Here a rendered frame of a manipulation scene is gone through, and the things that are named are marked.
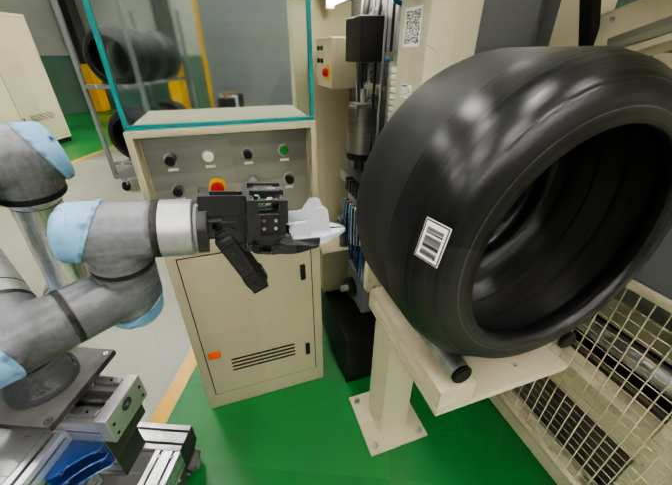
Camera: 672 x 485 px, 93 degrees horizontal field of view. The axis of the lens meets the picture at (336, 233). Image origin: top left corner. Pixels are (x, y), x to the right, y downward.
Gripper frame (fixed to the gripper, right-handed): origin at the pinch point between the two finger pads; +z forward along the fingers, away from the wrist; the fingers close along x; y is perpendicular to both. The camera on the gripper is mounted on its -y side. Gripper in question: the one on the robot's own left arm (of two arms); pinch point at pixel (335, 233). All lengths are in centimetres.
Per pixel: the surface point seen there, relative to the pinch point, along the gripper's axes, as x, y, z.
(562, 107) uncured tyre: -11.4, 21.8, 22.8
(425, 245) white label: -9.9, 2.6, 9.6
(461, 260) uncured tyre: -12.2, 1.2, 14.5
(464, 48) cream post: 26, 30, 35
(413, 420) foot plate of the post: 28, -114, 59
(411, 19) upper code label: 33, 35, 25
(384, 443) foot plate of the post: 23, -116, 43
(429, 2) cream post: 27, 37, 25
